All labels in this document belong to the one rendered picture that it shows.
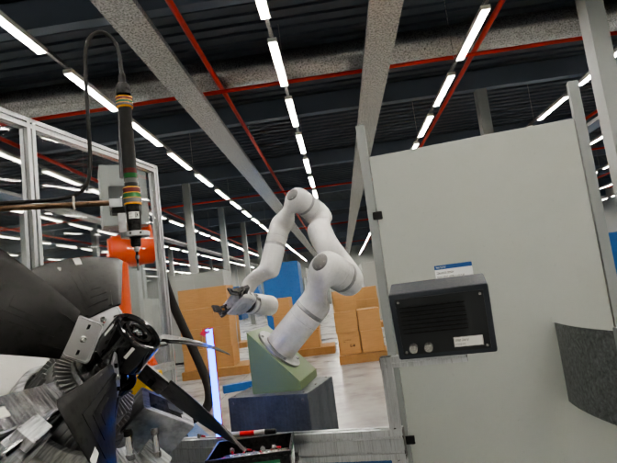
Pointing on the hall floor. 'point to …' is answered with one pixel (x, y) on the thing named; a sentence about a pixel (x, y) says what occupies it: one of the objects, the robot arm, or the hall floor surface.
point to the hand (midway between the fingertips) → (222, 299)
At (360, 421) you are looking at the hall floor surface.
